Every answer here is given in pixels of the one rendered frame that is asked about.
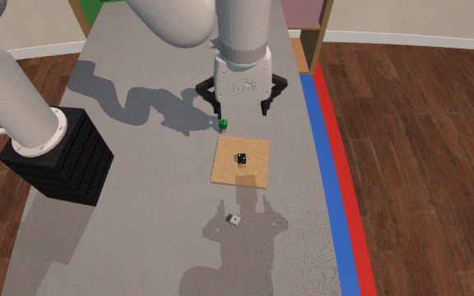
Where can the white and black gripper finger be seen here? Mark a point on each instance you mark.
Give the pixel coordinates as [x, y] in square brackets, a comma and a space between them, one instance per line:
[280, 84]
[202, 90]

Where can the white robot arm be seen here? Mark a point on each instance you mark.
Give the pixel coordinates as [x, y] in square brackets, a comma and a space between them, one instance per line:
[35, 128]

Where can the black die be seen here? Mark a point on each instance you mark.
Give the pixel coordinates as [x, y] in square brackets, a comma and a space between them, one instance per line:
[241, 159]

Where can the tan mat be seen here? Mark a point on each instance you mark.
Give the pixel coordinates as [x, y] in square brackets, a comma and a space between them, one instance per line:
[226, 168]

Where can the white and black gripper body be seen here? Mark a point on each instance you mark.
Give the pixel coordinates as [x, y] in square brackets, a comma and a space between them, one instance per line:
[238, 83]

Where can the green die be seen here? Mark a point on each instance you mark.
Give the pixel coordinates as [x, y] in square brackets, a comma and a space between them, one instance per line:
[223, 123]

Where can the white die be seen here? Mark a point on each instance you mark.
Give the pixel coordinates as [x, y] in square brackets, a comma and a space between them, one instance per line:
[235, 220]

